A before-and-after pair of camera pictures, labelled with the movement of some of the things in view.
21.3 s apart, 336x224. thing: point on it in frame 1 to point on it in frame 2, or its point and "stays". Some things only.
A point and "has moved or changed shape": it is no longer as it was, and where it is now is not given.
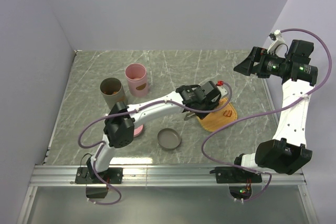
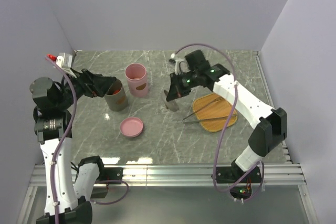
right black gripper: (257, 54) to (176, 91)
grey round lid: (168, 138) has moved or changed shape
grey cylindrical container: (113, 92) stays
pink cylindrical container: (137, 80) stays
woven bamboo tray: (220, 118) stays
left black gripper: (213, 105) to (98, 83)
